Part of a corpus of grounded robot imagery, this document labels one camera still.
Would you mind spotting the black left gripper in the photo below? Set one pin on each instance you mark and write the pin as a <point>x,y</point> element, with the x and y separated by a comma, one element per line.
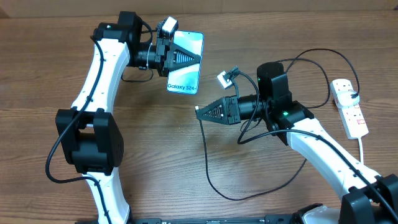
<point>165,50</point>

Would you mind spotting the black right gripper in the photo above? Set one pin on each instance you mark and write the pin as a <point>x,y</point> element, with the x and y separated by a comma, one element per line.
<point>229,112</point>

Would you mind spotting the Samsung Galaxy smartphone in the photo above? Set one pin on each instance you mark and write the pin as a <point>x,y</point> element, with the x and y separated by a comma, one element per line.
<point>186,80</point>

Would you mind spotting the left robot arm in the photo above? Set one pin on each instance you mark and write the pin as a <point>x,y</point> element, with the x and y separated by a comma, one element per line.
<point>88,133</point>

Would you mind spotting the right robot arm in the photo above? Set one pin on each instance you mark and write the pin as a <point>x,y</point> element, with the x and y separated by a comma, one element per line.
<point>365,195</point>

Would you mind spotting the white charger plug adapter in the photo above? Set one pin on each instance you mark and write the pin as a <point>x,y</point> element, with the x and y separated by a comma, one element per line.
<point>346,98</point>

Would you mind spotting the white power strip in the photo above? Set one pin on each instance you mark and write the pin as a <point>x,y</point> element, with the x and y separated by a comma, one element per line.
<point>351,116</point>

